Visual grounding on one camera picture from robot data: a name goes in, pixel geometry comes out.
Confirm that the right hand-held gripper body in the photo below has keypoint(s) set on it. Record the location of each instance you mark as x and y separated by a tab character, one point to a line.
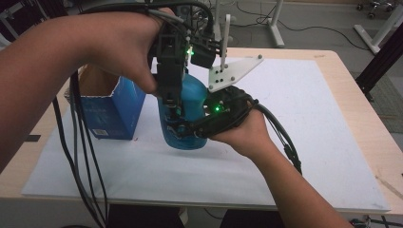
228	107

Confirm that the blue bottle with white cap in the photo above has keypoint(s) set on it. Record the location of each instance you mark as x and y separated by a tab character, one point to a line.
193	95

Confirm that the white desk leg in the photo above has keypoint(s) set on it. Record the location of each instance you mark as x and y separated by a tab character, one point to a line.
217	22
275	25
380	34

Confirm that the grey floor mat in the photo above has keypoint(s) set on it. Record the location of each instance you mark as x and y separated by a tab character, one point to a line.
389	107

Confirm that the person's left hand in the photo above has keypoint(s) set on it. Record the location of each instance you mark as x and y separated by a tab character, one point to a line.
117	44

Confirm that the black metal stand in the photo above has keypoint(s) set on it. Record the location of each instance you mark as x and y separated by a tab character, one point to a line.
383	60

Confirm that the chair caster base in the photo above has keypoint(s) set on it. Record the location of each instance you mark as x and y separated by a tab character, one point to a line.
375	6

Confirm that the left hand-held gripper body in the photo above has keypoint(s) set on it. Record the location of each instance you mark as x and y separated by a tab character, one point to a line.
171	63

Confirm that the person's right leg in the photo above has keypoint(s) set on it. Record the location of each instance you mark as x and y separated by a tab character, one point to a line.
250	220

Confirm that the person's leg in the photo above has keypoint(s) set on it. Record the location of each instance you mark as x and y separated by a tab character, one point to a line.
250	220
145	218

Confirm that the black tape piece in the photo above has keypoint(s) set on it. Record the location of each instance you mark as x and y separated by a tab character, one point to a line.
33	138

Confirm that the white foam mat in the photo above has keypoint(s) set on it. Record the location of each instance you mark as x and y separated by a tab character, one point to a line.
316	142

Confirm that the person's left leg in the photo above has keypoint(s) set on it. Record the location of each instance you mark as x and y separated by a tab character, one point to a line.
145	218

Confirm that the person's right hand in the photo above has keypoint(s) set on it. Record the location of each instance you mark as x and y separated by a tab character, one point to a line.
250	133

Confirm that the open blue cardboard box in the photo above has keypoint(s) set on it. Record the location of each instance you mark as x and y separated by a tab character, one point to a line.
111	110

